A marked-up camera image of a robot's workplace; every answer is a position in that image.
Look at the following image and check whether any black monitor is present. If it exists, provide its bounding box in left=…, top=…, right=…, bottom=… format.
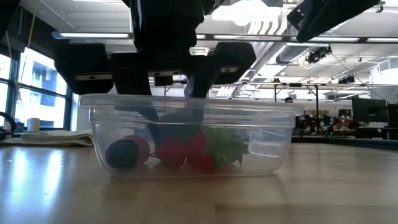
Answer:
left=387, top=103, right=398, bottom=128
left=351, top=97, right=389, bottom=124

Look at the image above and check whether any large black-framed window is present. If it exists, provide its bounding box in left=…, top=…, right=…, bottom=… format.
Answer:
left=0, top=46, right=75, bottom=131

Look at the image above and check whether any white checked folded cloth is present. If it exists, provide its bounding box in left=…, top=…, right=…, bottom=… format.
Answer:
left=0, top=129, right=95, bottom=147

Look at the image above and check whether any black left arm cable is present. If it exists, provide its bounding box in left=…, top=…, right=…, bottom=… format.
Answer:
left=0, top=111, right=17, bottom=133

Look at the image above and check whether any clear plastic tupperware container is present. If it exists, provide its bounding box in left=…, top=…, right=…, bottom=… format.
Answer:
left=79, top=93, right=305, bottom=180

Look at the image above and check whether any red strawberry with green leaves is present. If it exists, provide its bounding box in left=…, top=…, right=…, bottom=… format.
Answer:
left=185, top=126, right=250, bottom=174

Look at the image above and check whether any yellow cable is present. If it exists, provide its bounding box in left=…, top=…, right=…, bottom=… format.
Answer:
left=24, top=0, right=40, bottom=58

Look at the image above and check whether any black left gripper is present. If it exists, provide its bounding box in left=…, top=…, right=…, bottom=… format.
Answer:
left=53, top=0, right=257, bottom=147

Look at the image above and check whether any long ceiling light fixture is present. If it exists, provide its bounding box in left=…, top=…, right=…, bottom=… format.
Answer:
left=195, top=33, right=398, bottom=44
left=52, top=30, right=134, bottom=40

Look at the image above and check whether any black ceiling spotlight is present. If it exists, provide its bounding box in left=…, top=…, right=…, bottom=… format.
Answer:
left=338, top=75, right=356, bottom=85
left=305, top=45, right=333, bottom=65

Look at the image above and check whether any white cup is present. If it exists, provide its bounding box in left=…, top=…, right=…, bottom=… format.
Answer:
left=27, top=117, right=41, bottom=133

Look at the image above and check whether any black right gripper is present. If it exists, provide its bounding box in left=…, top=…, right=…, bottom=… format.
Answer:
left=287, top=0, right=381, bottom=44

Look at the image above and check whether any black metal gantry frame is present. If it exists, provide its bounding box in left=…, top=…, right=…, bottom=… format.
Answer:
left=272, top=82, right=320, bottom=125

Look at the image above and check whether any small plain red strawberry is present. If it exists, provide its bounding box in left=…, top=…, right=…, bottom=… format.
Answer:
left=155, top=136, right=189, bottom=169

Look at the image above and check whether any black aluminium table frame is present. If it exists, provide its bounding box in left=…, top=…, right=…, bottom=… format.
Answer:
left=290, top=134, right=398, bottom=147

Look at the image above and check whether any silver ventilation duct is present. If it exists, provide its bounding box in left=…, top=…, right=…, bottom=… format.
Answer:
left=245, top=12, right=315, bottom=82

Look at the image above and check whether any black cherry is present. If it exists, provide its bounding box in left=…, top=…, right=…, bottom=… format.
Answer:
left=104, top=138, right=140, bottom=170

